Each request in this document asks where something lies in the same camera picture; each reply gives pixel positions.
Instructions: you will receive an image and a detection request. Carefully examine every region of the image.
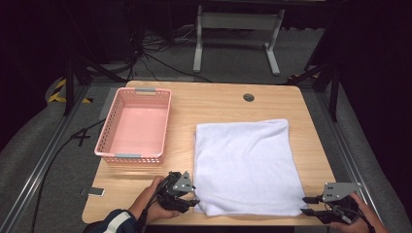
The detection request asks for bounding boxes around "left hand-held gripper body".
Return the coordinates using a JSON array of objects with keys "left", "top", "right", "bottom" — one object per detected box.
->
[{"left": 157, "top": 170, "right": 196, "bottom": 214}]

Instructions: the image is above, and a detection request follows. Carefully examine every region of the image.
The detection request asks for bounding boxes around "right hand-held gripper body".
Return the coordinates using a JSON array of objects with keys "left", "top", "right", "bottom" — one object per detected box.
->
[{"left": 320, "top": 182, "right": 363, "bottom": 226}]

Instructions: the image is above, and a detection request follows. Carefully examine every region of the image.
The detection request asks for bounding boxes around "white towel with cat print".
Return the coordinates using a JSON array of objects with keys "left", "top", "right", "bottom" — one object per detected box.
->
[{"left": 192, "top": 117, "right": 309, "bottom": 217}]

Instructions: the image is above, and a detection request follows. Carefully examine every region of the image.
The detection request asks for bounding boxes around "person's left hand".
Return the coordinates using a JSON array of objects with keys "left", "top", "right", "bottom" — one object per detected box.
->
[{"left": 127, "top": 175, "right": 182, "bottom": 224}]

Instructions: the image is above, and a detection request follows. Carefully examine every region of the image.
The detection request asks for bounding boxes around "person's right hand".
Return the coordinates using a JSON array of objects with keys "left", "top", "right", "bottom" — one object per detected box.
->
[{"left": 328, "top": 192, "right": 390, "bottom": 233}]

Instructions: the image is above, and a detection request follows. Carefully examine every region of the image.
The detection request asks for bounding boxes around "pink plastic basket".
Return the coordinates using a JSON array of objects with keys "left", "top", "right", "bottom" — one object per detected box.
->
[{"left": 93, "top": 86, "right": 173, "bottom": 165}]

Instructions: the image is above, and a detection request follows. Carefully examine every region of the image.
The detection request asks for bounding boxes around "grey tape piece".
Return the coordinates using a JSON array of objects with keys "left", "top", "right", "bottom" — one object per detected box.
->
[{"left": 79, "top": 186, "right": 107, "bottom": 198}]

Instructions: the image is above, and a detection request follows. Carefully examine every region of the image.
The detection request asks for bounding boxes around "black tripod stand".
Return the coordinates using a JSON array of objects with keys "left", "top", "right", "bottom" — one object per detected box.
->
[
  {"left": 62, "top": 52, "right": 128, "bottom": 117},
  {"left": 285, "top": 61, "right": 342, "bottom": 123}
]

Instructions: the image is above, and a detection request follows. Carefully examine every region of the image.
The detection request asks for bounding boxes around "yellow black hazard tape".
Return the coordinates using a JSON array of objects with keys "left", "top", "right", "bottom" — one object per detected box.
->
[{"left": 47, "top": 78, "right": 94, "bottom": 105}]

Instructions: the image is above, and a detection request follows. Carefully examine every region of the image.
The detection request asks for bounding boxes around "right hand-held gripper cable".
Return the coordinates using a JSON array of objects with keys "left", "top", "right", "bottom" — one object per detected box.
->
[{"left": 331, "top": 203, "right": 377, "bottom": 233}]

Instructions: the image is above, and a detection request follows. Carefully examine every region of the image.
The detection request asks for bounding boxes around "hand-held gripper cable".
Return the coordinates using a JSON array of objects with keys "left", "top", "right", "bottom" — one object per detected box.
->
[
  {"left": 331, "top": 203, "right": 377, "bottom": 233},
  {"left": 137, "top": 179, "right": 170, "bottom": 233}
]

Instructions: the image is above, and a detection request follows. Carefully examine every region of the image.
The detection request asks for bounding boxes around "left hand-held gripper cable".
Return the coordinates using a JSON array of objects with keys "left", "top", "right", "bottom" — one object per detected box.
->
[{"left": 137, "top": 179, "right": 170, "bottom": 233}]

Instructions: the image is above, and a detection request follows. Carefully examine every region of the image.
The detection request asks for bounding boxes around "black floor cable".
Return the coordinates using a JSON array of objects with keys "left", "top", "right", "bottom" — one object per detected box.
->
[{"left": 30, "top": 118, "right": 107, "bottom": 233}]

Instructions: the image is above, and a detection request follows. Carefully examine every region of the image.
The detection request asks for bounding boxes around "bundle of floor cables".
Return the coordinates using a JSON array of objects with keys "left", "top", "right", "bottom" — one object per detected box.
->
[{"left": 127, "top": 23, "right": 213, "bottom": 83}]

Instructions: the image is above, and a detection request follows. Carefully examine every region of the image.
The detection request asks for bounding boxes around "white metal stand frame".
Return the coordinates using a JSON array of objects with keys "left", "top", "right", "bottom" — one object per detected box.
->
[{"left": 192, "top": 4, "right": 287, "bottom": 77}]

